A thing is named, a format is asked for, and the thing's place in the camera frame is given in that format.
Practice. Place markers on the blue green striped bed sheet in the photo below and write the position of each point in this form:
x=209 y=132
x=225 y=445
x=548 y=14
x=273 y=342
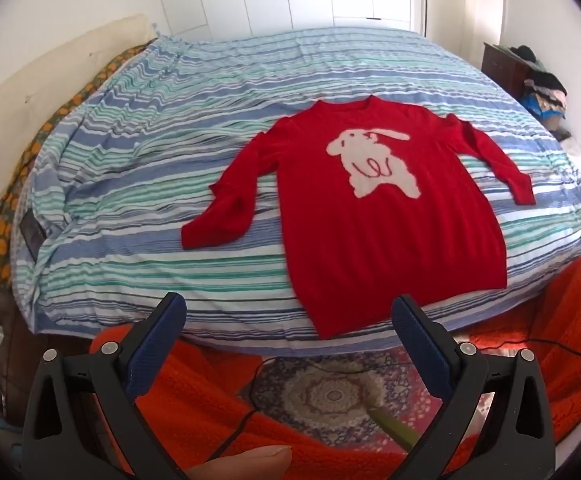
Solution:
x=170 y=160

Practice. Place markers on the person's left hand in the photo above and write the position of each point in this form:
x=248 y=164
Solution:
x=250 y=465

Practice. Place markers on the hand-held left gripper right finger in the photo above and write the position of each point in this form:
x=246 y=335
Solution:
x=423 y=347

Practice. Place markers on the orange knit blanket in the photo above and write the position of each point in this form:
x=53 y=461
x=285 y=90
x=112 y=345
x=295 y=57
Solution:
x=545 y=310

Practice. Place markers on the orange floral bed sheet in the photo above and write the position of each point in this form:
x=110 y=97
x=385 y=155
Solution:
x=45 y=130

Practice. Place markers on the dark wooden nightstand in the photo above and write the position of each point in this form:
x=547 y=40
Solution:
x=500 y=67

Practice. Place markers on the red sweater with white rabbit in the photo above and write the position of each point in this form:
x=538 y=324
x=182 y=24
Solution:
x=370 y=245

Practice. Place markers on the pile of clothes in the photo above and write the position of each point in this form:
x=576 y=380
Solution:
x=545 y=90

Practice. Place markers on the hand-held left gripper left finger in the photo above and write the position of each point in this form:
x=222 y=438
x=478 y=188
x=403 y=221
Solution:
x=154 y=342

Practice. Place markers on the patterned round-motif rug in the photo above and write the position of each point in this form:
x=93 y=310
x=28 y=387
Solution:
x=330 y=395

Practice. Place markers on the olive green stick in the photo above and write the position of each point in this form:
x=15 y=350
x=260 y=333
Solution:
x=393 y=427

